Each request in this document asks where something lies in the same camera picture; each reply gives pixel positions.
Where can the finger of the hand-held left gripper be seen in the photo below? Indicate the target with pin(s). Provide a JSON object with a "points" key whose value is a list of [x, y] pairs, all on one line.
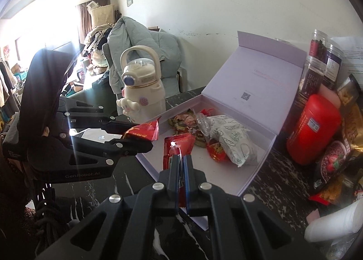
{"points": [[133, 146], [113, 125]]}

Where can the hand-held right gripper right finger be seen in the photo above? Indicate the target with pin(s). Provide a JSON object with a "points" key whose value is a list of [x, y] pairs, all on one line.
{"points": [[188, 180]]}

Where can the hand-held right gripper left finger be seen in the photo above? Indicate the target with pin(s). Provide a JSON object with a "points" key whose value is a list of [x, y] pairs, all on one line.
{"points": [[173, 180]]}

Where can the red gold snack packet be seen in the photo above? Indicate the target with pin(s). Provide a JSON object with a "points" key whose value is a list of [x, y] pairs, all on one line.
{"points": [[141, 131], [216, 152]]}

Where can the small red sauce packet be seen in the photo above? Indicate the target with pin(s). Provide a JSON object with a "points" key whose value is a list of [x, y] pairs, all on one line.
{"points": [[180, 146]]}

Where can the brown snack packet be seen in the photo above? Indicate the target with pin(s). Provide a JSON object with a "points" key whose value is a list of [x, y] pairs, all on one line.
{"points": [[184, 122]]}

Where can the white pastry packet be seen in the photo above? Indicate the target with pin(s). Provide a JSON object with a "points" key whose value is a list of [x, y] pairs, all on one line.
{"points": [[241, 149], [227, 125]]}

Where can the small red plastic clip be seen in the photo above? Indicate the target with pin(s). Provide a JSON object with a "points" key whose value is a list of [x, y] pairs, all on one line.
{"points": [[205, 112]]}

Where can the lavender gift box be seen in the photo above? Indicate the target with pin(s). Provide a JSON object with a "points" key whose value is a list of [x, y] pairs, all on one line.
{"points": [[255, 84]]}

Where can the white smartphone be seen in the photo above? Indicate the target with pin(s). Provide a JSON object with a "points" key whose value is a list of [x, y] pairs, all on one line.
{"points": [[90, 134]]}

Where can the white cartoon water bottle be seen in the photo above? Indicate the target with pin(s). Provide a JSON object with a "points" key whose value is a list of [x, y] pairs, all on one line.
{"points": [[141, 98]]}

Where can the dark green chair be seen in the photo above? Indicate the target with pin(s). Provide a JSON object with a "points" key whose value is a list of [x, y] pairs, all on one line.
{"points": [[96, 89]]}

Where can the pile of clothes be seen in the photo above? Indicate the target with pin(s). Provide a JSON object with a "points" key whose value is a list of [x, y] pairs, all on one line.
{"points": [[96, 41]]}

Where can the grey-green down jacket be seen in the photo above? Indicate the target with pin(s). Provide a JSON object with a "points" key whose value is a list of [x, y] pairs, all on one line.
{"points": [[136, 36]]}

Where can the cream pillow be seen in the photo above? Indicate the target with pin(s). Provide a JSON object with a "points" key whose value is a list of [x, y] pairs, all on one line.
{"points": [[102, 16]]}

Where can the red canister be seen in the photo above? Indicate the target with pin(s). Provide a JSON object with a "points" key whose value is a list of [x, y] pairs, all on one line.
{"points": [[312, 129]]}

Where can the strawberry print packet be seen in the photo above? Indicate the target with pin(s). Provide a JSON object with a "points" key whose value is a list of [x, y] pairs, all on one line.
{"points": [[331, 163]]}

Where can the orange red snack bag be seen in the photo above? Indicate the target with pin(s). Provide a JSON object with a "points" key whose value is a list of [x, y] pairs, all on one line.
{"points": [[334, 193]]}

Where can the white paper roll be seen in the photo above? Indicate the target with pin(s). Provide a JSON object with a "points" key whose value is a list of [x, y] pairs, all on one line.
{"points": [[331, 223]]}

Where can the pink container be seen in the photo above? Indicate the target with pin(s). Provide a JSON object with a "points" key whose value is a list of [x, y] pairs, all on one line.
{"points": [[330, 94]]}

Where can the white paper sheet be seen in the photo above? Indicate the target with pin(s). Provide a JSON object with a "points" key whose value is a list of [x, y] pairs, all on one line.
{"points": [[351, 50]]}

